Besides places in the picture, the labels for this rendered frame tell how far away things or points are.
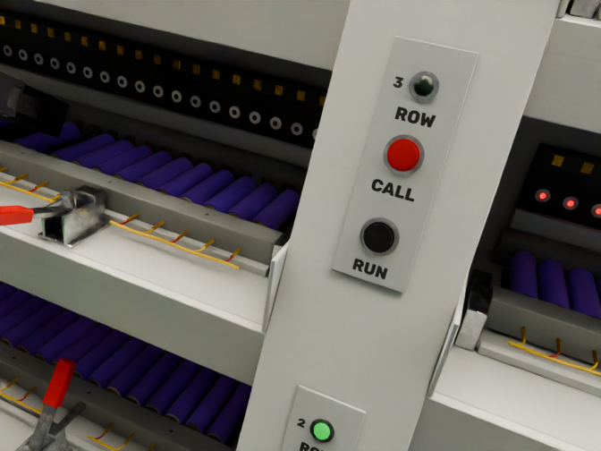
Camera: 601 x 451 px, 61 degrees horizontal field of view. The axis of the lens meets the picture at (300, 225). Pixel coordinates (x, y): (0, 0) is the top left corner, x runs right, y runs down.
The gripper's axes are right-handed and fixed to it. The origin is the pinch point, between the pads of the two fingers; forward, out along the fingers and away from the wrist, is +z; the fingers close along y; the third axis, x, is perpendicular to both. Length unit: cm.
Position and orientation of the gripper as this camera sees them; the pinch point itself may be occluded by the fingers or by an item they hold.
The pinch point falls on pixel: (11, 102)
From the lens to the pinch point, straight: 46.8
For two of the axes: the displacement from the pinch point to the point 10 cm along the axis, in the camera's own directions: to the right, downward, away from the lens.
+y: -9.2, -3.0, 2.5
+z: 2.4, 0.8, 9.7
